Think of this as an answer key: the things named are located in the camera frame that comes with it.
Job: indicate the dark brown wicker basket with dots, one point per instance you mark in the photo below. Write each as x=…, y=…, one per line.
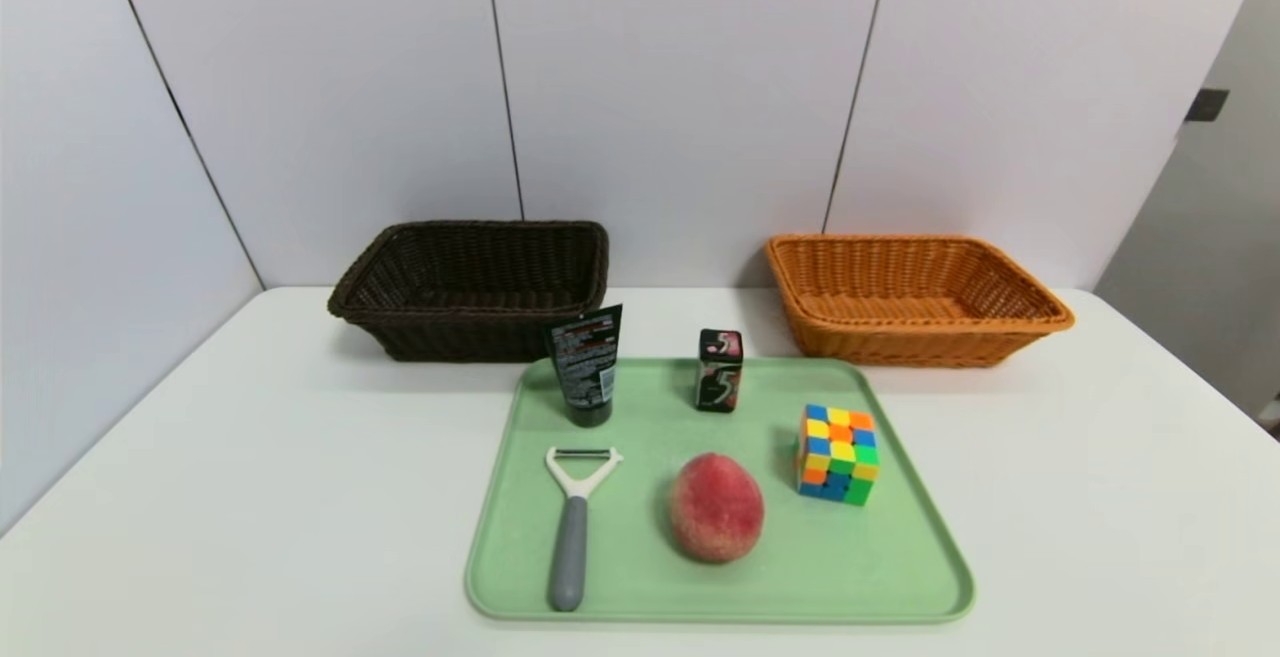
x=450, y=332

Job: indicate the light green plastic tray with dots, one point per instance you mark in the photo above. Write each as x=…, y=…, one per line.
x=700, y=597

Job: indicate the orange wicker basket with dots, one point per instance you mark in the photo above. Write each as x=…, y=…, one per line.
x=900, y=342

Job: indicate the multicoloured puzzle cube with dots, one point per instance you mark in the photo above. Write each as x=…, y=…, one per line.
x=838, y=457

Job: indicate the black pink gum box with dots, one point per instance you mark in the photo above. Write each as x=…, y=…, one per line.
x=720, y=377

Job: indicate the red peach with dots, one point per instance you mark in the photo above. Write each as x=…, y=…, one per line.
x=715, y=507

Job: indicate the dark wall bracket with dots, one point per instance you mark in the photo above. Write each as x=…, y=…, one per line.
x=1207, y=105

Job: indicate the black printed cosmetic tube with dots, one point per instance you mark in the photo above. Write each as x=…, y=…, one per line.
x=585, y=367

